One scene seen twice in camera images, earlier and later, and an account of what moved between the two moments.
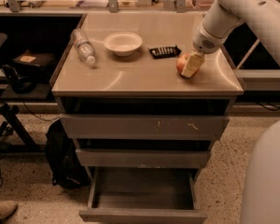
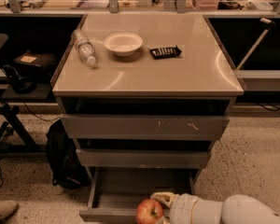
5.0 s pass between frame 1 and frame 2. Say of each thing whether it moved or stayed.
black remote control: stayed
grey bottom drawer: stayed
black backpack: stayed
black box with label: stayed
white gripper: moved
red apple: moved
